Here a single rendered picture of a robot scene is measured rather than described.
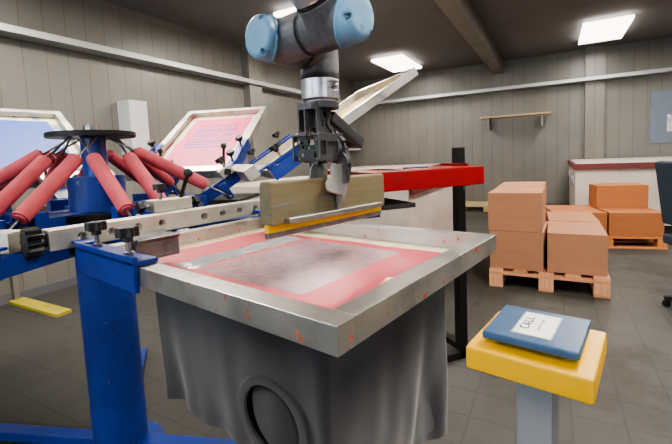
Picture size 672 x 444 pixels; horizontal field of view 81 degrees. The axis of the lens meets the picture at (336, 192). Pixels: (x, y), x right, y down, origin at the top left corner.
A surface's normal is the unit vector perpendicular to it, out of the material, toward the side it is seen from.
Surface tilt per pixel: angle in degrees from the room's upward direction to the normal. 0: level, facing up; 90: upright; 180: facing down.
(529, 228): 90
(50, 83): 90
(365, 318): 90
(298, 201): 90
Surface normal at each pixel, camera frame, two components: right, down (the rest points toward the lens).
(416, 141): -0.47, 0.10
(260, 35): -0.66, 0.09
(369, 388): 0.76, 0.05
